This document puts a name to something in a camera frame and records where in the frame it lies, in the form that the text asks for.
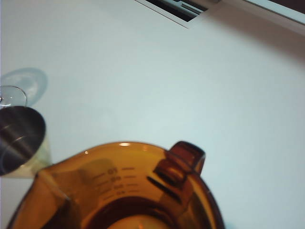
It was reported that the small amber glass measuring cup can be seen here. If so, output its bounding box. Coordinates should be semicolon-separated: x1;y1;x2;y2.
4;140;226;229

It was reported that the gold metal jigger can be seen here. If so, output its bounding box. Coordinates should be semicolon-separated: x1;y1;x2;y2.
0;106;52;179

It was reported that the clear wine glass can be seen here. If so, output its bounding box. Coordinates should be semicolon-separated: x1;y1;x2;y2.
0;85;27;109

